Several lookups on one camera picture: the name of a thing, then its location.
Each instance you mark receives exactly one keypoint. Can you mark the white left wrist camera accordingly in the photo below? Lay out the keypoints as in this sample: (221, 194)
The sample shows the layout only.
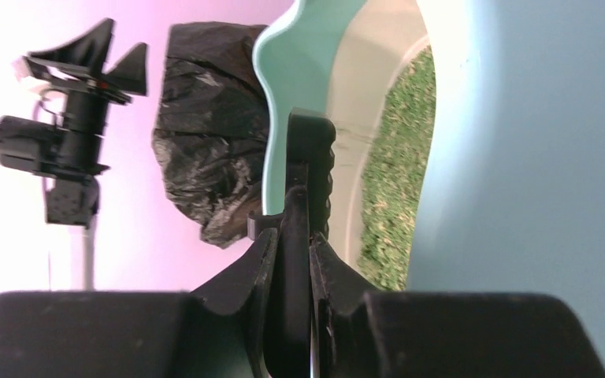
(30, 76)

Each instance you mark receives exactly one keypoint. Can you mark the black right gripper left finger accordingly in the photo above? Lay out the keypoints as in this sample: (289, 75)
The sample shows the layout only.
(213, 331)

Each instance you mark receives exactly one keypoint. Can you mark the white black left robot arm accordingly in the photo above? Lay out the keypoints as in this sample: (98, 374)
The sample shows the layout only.
(64, 152)

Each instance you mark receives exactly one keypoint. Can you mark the black litter scoop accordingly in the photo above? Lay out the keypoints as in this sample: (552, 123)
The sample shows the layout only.
(288, 321)

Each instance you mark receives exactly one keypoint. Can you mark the teal litter box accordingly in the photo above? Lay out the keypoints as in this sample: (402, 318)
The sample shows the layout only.
(513, 197)

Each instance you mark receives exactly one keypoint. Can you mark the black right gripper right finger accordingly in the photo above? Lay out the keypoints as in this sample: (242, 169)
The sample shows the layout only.
(365, 332)

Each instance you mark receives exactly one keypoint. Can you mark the bin with black bag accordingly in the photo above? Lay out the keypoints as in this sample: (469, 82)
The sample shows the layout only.
(212, 127)

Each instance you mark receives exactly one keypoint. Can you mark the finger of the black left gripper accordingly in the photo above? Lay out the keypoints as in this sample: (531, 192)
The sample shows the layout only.
(83, 56)
(130, 73)

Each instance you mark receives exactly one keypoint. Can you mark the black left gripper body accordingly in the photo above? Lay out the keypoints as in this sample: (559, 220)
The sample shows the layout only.
(62, 84)

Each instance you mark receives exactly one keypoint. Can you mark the green litter pellets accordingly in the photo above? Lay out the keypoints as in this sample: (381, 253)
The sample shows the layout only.
(394, 173)

